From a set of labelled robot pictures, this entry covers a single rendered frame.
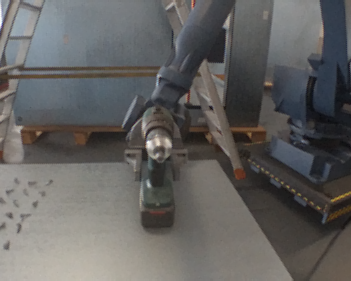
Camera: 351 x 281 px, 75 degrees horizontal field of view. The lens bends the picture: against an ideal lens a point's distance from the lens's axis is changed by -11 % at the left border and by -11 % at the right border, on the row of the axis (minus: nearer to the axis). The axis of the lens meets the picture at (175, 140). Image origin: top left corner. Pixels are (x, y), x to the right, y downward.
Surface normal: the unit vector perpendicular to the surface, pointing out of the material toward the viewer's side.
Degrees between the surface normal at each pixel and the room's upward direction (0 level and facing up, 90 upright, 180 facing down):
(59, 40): 90
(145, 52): 90
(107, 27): 90
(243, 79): 90
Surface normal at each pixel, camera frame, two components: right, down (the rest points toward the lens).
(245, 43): 0.09, 0.38
